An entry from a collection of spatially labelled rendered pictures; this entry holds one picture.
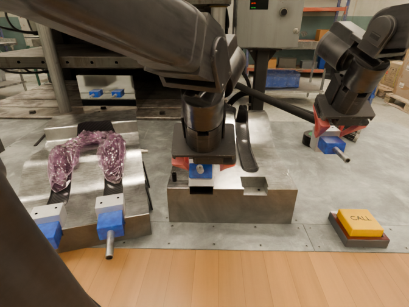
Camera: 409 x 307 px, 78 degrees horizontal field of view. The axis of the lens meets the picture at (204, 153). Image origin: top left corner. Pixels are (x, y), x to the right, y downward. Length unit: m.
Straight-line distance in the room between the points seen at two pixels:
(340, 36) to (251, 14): 0.78
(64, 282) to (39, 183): 0.48
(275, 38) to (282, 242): 0.98
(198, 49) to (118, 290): 0.39
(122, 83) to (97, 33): 1.13
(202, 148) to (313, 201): 0.36
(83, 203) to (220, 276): 0.31
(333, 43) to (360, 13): 7.02
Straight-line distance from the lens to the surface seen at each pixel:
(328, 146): 0.61
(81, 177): 0.64
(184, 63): 0.24
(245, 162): 0.62
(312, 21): 7.27
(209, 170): 0.46
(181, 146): 0.40
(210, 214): 0.54
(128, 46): 0.20
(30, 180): 0.67
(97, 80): 1.34
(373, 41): 0.49
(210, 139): 0.37
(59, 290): 0.20
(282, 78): 4.27
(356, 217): 0.60
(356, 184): 0.78
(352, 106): 0.56
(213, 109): 0.32
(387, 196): 0.77
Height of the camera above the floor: 1.18
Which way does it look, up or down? 28 degrees down
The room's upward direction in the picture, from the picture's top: straight up
